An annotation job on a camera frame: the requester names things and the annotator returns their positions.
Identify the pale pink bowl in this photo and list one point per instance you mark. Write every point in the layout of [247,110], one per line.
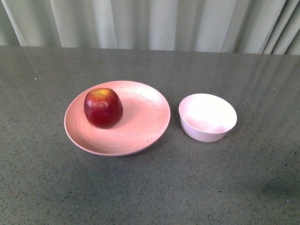
[206,118]

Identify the white pleated curtain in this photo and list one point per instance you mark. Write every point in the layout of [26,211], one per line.
[224,26]

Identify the red apple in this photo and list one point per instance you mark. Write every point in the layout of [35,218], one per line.
[103,108]

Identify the pink round plate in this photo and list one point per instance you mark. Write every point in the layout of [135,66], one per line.
[146,116]

